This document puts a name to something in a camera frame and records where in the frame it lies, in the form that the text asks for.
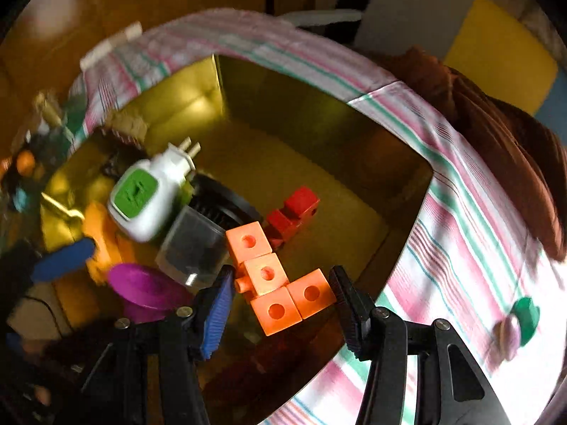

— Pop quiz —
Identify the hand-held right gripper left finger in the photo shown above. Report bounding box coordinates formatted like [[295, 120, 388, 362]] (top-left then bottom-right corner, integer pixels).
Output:
[[80, 265, 237, 425]]

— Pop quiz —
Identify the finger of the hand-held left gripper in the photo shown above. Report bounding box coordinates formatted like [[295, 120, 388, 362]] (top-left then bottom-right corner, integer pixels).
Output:
[[31, 237, 98, 284]]

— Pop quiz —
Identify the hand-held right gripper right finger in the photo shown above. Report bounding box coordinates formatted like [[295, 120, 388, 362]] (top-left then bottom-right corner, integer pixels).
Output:
[[328, 266, 510, 425]]

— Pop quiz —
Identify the orange striped plastic toy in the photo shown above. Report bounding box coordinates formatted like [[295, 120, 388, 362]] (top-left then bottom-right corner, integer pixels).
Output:
[[82, 201, 134, 284]]

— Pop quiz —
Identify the orange toy block piece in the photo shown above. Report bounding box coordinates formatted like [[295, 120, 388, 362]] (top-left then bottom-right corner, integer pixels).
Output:
[[226, 221, 333, 336]]

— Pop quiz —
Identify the clear cup with black filter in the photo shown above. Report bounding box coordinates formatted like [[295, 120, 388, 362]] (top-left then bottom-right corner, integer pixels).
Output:
[[155, 172, 264, 288]]

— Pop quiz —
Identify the magenta plastic dish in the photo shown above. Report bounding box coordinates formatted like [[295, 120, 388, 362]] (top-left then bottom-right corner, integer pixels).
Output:
[[108, 262, 196, 324]]

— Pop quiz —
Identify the white green plug-in device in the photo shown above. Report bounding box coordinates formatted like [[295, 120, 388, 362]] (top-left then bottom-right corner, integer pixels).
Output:
[[107, 137, 201, 243]]

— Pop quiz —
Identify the red toy block piece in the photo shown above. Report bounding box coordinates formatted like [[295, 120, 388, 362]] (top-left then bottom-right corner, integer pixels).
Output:
[[264, 187, 320, 249]]

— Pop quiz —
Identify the dark red gold-lined box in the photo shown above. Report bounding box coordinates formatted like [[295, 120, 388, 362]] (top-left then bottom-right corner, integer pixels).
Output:
[[40, 53, 432, 425]]

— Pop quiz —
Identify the striped bed sheet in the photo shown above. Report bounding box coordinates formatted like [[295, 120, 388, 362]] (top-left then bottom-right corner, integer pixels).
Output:
[[71, 7, 567, 425]]

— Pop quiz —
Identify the purple oval case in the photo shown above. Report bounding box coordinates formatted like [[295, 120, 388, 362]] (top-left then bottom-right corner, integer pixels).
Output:
[[495, 314, 522, 361]]

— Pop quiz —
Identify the green plastic box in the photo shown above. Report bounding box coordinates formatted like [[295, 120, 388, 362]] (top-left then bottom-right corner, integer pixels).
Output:
[[509, 297, 540, 347]]

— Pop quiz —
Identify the brown blanket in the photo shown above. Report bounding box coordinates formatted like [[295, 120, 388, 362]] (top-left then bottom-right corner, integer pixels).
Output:
[[385, 46, 567, 262]]

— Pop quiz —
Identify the blue headboard panel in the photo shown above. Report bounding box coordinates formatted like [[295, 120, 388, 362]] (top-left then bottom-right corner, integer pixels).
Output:
[[534, 84, 567, 134]]

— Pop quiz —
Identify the yellow headboard panel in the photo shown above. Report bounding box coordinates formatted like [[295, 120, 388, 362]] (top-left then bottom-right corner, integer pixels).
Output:
[[443, 0, 559, 116]]

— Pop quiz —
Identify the grey headboard panel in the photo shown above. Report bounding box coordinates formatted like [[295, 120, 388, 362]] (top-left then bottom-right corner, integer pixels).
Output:
[[354, 0, 479, 54]]

